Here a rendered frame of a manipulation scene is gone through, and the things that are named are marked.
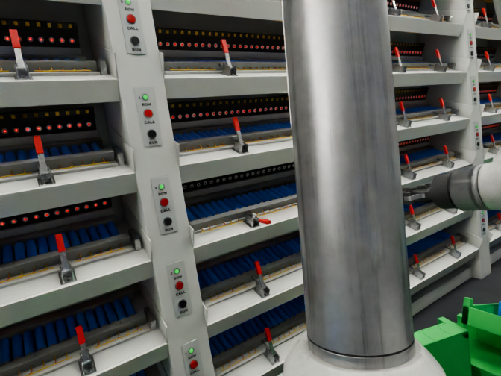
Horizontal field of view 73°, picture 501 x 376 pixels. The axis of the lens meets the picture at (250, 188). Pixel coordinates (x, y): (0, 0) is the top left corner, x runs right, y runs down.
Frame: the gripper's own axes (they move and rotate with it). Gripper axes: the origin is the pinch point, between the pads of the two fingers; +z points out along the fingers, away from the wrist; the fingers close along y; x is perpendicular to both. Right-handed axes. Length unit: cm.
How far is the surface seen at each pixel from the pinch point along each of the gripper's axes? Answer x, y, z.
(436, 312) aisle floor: -53, 48, 23
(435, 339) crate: -36.7, 3.1, -5.9
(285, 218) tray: -0.9, -17.4, 16.9
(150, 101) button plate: 31, -49, 12
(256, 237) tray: -3.6, -27.1, 17.7
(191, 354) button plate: -25, -49, 19
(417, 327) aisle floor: -53, 34, 22
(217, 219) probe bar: 3.2, -35.7, 20.1
